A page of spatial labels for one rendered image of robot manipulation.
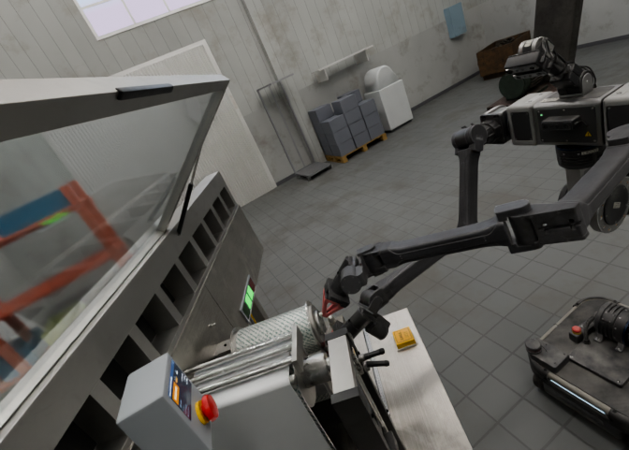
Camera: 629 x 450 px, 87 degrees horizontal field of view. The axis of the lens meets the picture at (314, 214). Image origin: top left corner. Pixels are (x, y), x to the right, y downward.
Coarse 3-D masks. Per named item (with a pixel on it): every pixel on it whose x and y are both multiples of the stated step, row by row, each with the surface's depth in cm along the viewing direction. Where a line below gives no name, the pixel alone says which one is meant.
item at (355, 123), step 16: (352, 96) 655; (320, 112) 675; (336, 112) 680; (352, 112) 662; (368, 112) 678; (320, 128) 690; (336, 128) 655; (352, 128) 671; (368, 128) 687; (336, 144) 665; (352, 144) 678; (336, 160) 706
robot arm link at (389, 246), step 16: (496, 208) 76; (512, 208) 72; (528, 208) 71; (480, 224) 79; (496, 224) 74; (400, 240) 91; (416, 240) 87; (432, 240) 83; (448, 240) 80; (464, 240) 79; (480, 240) 77; (496, 240) 75; (512, 240) 76; (368, 256) 92; (384, 256) 90; (400, 256) 88; (416, 256) 86; (432, 256) 84
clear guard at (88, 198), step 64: (64, 128) 31; (128, 128) 45; (192, 128) 82; (0, 192) 27; (64, 192) 37; (128, 192) 58; (0, 256) 31; (64, 256) 45; (128, 256) 81; (0, 320) 36; (64, 320) 57; (0, 384) 44
